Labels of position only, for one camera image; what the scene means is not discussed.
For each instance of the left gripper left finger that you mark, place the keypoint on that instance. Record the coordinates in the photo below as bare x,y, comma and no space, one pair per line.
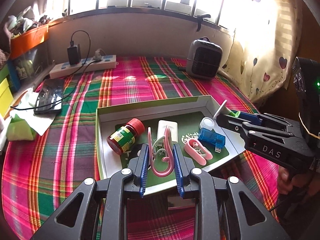
95,203

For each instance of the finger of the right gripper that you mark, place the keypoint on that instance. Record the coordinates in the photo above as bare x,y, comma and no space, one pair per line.
266,120
249,131

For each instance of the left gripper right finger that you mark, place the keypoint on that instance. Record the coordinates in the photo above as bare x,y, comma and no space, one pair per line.
223,206

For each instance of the green white spool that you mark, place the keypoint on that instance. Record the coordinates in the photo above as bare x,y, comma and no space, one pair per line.
223,109

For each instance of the blue usb tester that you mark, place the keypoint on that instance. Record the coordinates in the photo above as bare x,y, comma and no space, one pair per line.
210,137

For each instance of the small white jar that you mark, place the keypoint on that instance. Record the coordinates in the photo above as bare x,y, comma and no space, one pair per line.
207,123

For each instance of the red bottle green label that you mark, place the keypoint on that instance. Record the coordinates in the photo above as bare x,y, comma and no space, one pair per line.
124,138

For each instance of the pink ear hook clip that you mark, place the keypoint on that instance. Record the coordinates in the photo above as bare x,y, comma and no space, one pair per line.
197,151

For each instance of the person right hand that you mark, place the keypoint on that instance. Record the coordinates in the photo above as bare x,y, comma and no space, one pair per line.
286,184

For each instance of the green grey cardboard tray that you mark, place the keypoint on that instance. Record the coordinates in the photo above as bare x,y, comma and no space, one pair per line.
175,120

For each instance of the heart pattern curtain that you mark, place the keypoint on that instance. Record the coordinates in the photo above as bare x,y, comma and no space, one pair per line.
265,39

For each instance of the grey mini heater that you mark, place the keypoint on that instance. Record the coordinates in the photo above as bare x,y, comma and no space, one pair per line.
204,58

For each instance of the plaid pink green cloth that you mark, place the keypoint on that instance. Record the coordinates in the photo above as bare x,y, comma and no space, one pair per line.
38,175

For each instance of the black smartphone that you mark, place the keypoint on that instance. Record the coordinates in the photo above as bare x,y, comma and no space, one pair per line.
50,97

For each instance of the white power strip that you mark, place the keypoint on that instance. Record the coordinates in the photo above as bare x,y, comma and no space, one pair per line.
89,65

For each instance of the black power adapter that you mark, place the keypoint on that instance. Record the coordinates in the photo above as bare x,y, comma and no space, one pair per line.
74,54

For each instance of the orange storage bin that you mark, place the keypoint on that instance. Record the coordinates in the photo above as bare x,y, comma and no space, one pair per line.
27,41

